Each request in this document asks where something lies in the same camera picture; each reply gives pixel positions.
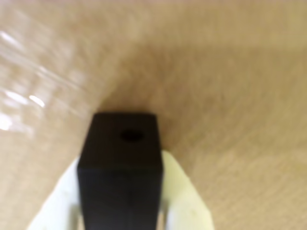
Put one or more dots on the black block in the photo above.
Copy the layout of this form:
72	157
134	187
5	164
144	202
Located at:
120	179

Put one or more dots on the brown cardboard sheet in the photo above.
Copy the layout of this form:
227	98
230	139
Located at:
227	95

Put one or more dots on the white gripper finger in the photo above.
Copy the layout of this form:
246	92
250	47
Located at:
60	203
184	198

